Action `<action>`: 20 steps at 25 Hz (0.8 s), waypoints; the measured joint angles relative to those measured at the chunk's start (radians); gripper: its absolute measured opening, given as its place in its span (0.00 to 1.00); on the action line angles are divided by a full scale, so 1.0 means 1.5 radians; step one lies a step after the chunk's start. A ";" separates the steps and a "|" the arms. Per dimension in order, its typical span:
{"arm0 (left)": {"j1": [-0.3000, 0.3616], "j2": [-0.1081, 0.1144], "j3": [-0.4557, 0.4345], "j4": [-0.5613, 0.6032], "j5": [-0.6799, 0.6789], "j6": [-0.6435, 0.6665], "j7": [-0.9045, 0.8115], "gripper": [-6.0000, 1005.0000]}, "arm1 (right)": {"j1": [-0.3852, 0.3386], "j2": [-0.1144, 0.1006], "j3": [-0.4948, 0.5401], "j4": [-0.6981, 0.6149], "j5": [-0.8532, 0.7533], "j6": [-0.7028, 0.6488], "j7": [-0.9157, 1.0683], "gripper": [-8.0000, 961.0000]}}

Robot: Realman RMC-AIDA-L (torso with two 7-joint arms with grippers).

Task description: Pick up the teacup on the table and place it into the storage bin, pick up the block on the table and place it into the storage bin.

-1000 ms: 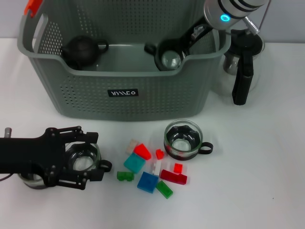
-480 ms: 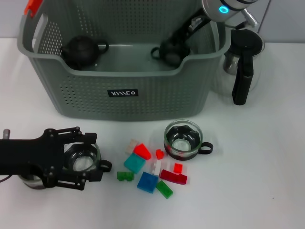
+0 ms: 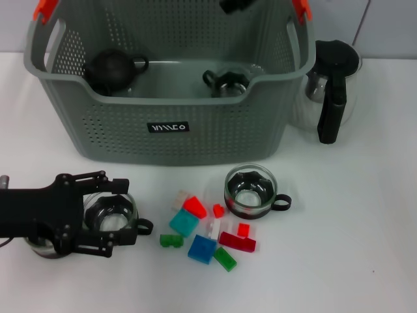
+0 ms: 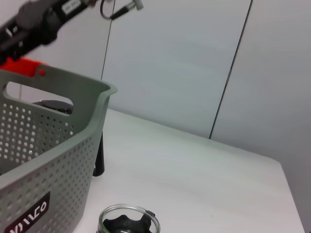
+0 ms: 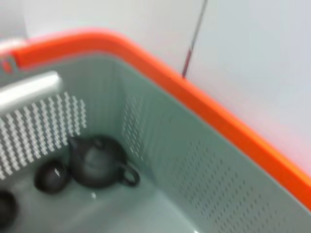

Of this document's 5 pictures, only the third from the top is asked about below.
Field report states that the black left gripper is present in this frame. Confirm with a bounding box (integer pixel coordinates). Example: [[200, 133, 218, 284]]
[[0, 170, 137, 259]]

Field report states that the glass teapot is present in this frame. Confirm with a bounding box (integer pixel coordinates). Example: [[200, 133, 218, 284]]
[[201, 67, 252, 98], [83, 192, 154, 239]]

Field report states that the glass jar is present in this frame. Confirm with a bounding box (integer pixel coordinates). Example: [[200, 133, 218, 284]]
[[223, 164, 292, 221]]

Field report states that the green car shaped block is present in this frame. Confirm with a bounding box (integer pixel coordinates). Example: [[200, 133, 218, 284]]
[[158, 233, 184, 249]]

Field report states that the translucent white pink block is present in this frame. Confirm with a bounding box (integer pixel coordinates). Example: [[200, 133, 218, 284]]
[[171, 190, 190, 211]]

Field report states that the teal square block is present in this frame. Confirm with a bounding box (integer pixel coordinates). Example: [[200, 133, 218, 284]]
[[168, 208, 199, 237]]

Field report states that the orange red sloped block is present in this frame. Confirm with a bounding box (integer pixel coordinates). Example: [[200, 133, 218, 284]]
[[181, 195, 208, 219]]

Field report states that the grey perforated plastic storage basket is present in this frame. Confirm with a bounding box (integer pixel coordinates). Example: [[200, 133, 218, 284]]
[[24, 0, 315, 169]]

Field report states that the glass teacup with black holder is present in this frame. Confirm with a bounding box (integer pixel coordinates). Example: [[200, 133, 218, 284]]
[[24, 234, 72, 260]]

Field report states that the blue square block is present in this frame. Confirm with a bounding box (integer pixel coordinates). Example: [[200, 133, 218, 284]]
[[187, 233, 218, 265]]

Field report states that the white small block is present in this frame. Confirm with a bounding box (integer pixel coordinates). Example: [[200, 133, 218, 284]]
[[205, 217, 232, 241]]

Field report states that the green rectangular block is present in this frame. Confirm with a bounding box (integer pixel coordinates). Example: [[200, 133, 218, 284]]
[[212, 246, 238, 273]]

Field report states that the dark red long block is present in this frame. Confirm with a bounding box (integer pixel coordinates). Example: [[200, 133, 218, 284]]
[[218, 231, 257, 252]]

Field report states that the black ceramic teapot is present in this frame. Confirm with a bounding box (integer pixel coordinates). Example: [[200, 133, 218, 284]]
[[83, 48, 150, 97]]

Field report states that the left gripper cable with connector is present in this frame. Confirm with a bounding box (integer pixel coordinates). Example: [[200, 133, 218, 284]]
[[0, 175, 14, 248]]

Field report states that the glass kettle with black handle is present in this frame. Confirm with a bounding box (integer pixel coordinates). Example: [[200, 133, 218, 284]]
[[289, 38, 363, 145]]

